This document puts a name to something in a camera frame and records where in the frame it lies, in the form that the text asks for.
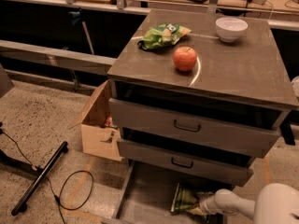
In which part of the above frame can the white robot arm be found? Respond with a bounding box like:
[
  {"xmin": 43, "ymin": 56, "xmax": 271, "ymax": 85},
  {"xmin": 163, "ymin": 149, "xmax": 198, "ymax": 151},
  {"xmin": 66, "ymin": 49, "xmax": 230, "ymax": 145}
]
[{"xmin": 199, "ymin": 183, "xmax": 299, "ymax": 224}]

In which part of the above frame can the brown cardboard box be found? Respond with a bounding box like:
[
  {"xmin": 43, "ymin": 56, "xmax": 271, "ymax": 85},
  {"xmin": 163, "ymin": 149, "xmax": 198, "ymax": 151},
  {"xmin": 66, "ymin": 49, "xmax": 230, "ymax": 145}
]
[{"xmin": 69, "ymin": 81, "xmax": 122, "ymax": 161}]

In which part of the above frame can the grey top drawer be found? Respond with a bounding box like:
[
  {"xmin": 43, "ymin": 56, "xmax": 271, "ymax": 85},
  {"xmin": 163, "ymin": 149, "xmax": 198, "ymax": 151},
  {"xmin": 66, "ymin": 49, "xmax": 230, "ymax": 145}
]
[{"xmin": 108, "ymin": 98, "xmax": 279, "ymax": 158}]

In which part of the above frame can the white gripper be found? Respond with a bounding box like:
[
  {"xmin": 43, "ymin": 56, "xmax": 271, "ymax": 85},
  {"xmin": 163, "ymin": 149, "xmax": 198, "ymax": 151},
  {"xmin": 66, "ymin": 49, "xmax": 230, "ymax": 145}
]
[{"xmin": 199, "ymin": 193, "xmax": 221, "ymax": 215}]

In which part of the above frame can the grey metal drawer cabinet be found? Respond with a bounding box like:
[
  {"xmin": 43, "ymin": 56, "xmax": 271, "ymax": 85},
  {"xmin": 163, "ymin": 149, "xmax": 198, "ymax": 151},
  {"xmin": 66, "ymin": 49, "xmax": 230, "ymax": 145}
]
[{"xmin": 107, "ymin": 8, "xmax": 299, "ymax": 189}]

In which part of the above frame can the grey drawer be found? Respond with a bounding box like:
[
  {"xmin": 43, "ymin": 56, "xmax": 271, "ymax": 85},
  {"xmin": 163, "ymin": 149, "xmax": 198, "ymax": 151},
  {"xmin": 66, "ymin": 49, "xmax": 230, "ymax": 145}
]
[
  {"xmin": 108, "ymin": 98, "xmax": 279, "ymax": 158},
  {"xmin": 117, "ymin": 138, "xmax": 253, "ymax": 187},
  {"xmin": 113, "ymin": 161, "xmax": 232, "ymax": 224}
]

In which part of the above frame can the black stand leg bar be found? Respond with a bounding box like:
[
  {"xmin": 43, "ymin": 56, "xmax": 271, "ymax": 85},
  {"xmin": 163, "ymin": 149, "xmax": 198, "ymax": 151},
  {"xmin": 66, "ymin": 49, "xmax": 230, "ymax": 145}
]
[{"xmin": 11, "ymin": 141, "xmax": 68, "ymax": 217}]

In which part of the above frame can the red apple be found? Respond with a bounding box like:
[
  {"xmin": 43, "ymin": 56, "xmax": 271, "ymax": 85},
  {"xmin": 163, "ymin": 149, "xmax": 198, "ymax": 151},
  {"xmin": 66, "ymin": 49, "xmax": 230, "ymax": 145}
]
[{"xmin": 173, "ymin": 47, "xmax": 197, "ymax": 72}]

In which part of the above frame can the grey bottom drawer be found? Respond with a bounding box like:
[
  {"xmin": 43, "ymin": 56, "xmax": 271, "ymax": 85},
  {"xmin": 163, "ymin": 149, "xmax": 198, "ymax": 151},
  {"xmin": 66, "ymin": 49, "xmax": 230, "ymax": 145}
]
[{"xmin": 113, "ymin": 161, "xmax": 232, "ymax": 224}]

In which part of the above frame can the light green snack bag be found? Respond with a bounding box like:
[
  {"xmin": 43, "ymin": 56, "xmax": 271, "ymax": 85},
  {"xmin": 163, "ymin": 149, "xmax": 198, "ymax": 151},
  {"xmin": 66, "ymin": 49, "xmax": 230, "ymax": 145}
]
[{"xmin": 138, "ymin": 23, "xmax": 192, "ymax": 50}]

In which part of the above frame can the white ceramic bowl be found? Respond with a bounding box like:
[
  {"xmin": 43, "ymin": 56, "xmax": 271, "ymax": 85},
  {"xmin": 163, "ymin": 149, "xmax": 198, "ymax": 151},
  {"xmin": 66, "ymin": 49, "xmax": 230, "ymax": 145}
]
[{"xmin": 216, "ymin": 17, "xmax": 249, "ymax": 42}]

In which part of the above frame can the grey middle drawer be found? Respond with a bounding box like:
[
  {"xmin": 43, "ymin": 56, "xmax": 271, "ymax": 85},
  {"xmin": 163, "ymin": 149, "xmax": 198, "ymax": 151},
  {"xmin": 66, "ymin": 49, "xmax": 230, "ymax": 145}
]
[{"xmin": 117, "ymin": 138, "xmax": 253, "ymax": 187}]

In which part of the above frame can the grey metal rail beam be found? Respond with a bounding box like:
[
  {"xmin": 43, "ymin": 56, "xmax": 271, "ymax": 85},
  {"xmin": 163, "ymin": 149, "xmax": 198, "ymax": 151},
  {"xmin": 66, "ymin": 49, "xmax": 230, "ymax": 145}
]
[{"xmin": 0, "ymin": 40, "xmax": 116, "ymax": 76}]

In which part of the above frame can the green jalapeno chip bag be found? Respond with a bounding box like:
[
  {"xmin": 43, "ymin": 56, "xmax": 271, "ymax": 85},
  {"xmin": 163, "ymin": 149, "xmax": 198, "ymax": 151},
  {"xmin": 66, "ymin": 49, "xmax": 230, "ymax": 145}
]
[{"xmin": 170, "ymin": 183, "xmax": 212, "ymax": 217}]

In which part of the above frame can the black floor cable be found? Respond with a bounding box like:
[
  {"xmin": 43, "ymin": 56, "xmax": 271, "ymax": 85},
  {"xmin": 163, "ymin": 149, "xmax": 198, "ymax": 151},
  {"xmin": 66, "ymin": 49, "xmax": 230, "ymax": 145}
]
[{"xmin": 0, "ymin": 121, "xmax": 94, "ymax": 224}]

